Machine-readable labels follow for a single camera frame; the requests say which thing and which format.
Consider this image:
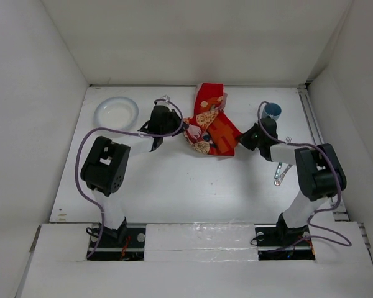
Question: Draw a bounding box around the red patterned cloth placemat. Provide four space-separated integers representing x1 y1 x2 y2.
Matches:
183 83 242 157

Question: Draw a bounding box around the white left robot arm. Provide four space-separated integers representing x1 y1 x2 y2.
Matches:
75 103 188 246

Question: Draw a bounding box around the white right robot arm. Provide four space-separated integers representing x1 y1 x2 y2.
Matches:
237 117 346 246

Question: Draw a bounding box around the blue cup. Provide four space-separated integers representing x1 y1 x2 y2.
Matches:
262 102 282 121

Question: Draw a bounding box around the silver table knife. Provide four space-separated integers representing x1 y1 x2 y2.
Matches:
274 163 293 186

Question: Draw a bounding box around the white blue-rimmed plate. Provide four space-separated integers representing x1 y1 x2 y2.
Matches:
93 97 139 130

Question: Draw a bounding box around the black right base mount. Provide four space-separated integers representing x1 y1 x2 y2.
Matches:
250 214 315 261

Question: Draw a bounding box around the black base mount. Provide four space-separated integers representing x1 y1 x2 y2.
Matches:
250 214 315 261
86 220 146 261

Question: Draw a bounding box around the aluminium rail on right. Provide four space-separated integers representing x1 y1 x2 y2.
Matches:
297 83 351 222

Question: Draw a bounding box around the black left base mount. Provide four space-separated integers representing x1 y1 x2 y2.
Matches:
86 220 146 261

